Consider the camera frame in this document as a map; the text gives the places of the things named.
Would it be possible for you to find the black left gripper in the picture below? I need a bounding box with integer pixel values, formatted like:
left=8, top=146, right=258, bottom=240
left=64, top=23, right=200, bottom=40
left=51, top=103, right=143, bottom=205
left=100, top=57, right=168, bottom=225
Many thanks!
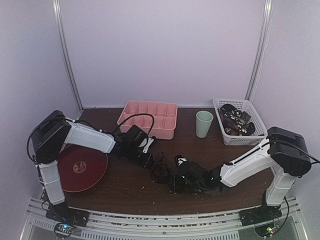
left=125, top=144, right=156, bottom=169

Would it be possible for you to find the dark floral patterned tie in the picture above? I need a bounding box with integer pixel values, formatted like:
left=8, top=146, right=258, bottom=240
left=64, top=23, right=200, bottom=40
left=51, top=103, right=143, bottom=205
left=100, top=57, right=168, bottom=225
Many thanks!
left=150, top=152, right=171, bottom=184

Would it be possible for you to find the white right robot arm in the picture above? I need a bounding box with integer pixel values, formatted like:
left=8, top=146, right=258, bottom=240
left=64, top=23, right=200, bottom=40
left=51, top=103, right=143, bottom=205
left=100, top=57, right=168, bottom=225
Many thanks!
left=168, top=126, right=312, bottom=221

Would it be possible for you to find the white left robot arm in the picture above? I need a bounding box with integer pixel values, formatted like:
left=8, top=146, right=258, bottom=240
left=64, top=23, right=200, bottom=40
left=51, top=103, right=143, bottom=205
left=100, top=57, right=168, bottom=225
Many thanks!
left=26, top=110, right=156, bottom=222

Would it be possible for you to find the pink divided organizer box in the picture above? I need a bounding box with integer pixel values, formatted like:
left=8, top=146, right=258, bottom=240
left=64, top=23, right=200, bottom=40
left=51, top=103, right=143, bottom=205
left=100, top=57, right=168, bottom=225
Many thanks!
left=117, top=100, right=178, bottom=140

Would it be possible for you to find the mint green plastic cup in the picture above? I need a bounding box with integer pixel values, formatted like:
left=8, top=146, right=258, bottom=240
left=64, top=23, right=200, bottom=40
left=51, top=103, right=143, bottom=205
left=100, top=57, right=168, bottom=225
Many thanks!
left=195, top=110, right=214, bottom=138

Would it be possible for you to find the red round tray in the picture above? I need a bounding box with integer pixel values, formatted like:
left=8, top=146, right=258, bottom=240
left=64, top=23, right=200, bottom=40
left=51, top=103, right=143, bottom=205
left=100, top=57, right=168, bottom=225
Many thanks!
left=57, top=145, right=108, bottom=193

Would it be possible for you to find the brown patterned tie in basket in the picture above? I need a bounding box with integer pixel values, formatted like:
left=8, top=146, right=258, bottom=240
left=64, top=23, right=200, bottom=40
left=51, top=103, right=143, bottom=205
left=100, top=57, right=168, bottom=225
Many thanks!
left=218, top=103, right=257, bottom=136

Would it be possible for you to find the white plastic mesh basket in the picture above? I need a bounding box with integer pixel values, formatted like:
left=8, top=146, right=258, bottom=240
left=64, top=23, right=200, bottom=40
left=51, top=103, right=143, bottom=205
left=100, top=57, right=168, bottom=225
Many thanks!
left=212, top=98, right=268, bottom=146

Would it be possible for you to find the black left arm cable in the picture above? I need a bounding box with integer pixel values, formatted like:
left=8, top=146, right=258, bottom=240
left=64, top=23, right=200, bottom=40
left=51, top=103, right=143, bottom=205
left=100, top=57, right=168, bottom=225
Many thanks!
left=111, top=113, right=156, bottom=137

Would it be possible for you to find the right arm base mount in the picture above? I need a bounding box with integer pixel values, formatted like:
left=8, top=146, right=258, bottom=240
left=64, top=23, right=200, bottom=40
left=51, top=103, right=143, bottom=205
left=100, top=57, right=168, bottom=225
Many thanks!
left=238, top=201, right=282, bottom=239

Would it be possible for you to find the aluminium front rail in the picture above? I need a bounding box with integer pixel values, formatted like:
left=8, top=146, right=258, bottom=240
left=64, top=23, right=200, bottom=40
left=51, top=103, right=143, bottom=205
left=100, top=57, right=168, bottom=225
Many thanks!
left=24, top=197, right=303, bottom=240

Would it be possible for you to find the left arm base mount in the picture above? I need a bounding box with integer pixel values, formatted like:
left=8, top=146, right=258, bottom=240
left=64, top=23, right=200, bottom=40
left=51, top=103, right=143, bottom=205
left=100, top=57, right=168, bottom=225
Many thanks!
left=41, top=200, right=90, bottom=240

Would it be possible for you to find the right aluminium corner post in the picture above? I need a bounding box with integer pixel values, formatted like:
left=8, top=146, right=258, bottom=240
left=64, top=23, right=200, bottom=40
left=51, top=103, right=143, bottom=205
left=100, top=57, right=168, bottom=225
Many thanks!
left=245, top=0, right=273, bottom=102

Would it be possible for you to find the aluminium corner post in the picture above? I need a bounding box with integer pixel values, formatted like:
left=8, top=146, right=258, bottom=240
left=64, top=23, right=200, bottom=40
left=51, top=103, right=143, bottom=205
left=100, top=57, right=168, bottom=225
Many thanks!
left=52, top=0, right=84, bottom=111
left=245, top=0, right=273, bottom=102

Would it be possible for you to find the left aluminium corner post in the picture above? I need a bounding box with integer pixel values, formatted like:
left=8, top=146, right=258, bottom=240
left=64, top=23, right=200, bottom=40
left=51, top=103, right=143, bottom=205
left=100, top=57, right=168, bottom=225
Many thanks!
left=52, top=0, right=84, bottom=111

